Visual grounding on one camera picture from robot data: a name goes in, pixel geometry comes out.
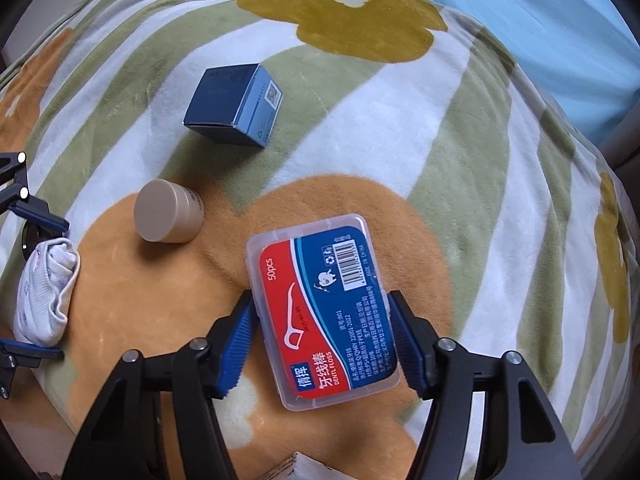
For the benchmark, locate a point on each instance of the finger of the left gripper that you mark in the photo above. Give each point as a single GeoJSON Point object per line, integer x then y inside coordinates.
{"type": "Point", "coordinates": [15, 354]}
{"type": "Point", "coordinates": [16, 197]}

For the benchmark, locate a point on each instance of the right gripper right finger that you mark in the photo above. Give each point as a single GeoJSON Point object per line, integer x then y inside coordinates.
{"type": "Point", "coordinates": [522, 438]}

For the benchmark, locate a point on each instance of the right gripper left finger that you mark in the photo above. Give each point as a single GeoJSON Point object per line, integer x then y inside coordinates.
{"type": "Point", "coordinates": [122, 435]}

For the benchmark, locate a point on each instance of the white patterned sock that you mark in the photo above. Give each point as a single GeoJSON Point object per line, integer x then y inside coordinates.
{"type": "Point", "coordinates": [44, 292]}

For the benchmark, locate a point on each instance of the dental floss plastic box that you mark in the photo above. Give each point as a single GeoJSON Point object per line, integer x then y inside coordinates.
{"type": "Point", "coordinates": [324, 313]}

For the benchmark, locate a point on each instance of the open cardboard box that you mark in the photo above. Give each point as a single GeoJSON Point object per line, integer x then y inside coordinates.
{"type": "Point", "coordinates": [301, 467]}

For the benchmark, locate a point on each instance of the floral striped fleece blanket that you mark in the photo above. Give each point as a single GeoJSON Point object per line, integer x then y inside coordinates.
{"type": "Point", "coordinates": [494, 216]}

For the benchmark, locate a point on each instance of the dark blue small carton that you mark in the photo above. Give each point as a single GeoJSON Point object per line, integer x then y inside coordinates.
{"type": "Point", "coordinates": [235, 104]}

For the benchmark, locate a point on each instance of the light blue bed sheet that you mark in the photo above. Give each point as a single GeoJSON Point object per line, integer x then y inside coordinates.
{"type": "Point", "coordinates": [580, 52]}

